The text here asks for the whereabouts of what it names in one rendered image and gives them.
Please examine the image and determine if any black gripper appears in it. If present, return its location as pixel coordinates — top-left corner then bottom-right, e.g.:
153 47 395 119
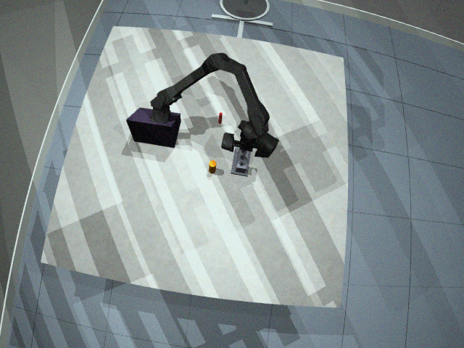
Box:
221 132 269 158

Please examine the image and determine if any brown cylinder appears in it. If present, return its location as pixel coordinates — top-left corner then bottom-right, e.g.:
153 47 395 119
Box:
209 160 216 173

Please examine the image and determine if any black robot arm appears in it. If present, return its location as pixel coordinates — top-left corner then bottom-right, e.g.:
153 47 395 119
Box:
150 53 279 156

